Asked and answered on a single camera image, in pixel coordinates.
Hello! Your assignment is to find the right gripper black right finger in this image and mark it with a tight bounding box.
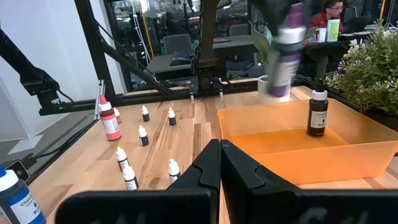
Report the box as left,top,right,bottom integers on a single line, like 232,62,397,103
221,139,398,224

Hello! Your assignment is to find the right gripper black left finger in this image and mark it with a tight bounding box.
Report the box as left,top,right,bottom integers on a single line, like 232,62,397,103
55,139,221,224

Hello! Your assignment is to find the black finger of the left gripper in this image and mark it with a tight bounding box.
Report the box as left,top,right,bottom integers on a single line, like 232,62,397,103
250,0,292,35
303,0,313,29

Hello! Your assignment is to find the large purple food coloring bottle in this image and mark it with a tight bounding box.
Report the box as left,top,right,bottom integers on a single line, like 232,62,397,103
266,2,308,99

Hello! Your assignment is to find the small green-label dropper bottle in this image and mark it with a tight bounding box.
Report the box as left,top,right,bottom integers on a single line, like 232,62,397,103
122,165,140,191

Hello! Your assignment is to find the small red-label dropper bottle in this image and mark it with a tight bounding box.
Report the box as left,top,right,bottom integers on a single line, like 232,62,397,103
115,146,130,172

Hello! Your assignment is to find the large black food coloring bottle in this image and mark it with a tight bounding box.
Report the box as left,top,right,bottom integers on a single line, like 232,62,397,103
306,79,330,138

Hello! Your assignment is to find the large red food coloring bottle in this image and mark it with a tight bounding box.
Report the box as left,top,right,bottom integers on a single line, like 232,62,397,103
98,93,123,142

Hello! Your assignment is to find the large blue food coloring bottle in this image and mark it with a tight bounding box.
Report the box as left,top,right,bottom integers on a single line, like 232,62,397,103
0,166,47,224

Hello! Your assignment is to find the person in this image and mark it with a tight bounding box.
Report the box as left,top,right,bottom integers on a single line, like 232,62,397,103
307,0,346,34

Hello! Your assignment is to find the small white carton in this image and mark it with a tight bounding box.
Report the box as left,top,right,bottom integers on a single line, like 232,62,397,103
313,27,326,43

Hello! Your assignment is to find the white and green carton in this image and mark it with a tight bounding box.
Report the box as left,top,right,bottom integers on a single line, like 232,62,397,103
325,19,341,43

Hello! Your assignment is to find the grey office chair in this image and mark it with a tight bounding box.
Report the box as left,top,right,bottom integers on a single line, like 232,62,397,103
162,33,192,55
228,24,250,37

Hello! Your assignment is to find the orange translucent plastic tray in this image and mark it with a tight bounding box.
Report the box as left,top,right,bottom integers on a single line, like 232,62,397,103
216,98,398,186

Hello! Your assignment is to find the bushy green potted plant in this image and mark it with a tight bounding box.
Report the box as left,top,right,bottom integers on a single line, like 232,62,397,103
325,19,398,114

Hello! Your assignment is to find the black backlit keyboard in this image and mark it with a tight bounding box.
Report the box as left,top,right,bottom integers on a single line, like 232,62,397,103
169,49,197,67

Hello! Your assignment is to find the grey office desk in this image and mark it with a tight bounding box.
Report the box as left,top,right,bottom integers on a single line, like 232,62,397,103
145,34,261,82

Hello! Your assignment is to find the silver metal bracket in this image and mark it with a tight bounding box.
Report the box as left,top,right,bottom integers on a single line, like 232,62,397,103
93,79,105,121

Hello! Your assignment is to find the small black camera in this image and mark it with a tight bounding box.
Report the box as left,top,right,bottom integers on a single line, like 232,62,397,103
4,159,31,184

